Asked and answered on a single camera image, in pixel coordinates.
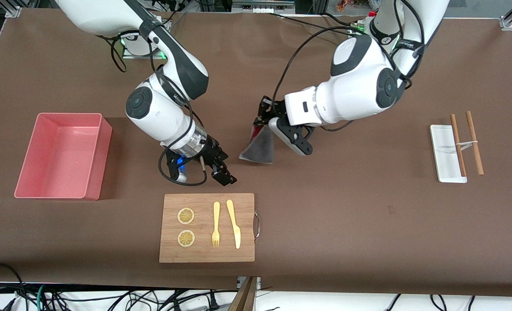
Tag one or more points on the yellow lemon slice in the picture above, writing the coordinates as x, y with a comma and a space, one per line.
186, 238
186, 216

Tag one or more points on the white rectangular tray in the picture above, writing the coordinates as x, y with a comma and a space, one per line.
444, 160

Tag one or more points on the black power plug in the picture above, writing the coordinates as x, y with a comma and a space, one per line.
213, 304

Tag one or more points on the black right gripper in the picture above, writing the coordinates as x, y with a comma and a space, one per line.
211, 152

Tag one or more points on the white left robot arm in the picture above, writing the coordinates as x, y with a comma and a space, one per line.
355, 86

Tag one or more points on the white rubber band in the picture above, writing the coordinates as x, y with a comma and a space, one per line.
466, 143

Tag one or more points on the bamboo cutting board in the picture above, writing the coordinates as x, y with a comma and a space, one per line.
204, 255

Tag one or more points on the pink plastic bin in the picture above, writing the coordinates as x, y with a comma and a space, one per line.
61, 155

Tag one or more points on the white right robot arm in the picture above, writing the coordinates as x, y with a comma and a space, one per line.
169, 116

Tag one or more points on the grey metal box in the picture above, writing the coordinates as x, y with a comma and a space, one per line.
260, 5

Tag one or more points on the grey and pink cloth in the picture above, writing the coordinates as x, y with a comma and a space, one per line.
260, 149

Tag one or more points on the wooden post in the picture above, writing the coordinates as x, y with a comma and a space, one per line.
245, 300

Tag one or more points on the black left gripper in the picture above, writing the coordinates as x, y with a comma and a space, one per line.
268, 109

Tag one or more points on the yellow plastic fork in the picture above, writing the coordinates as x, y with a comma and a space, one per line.
216, 216

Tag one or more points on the yellow plastic knife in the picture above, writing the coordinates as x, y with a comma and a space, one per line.
234, 224

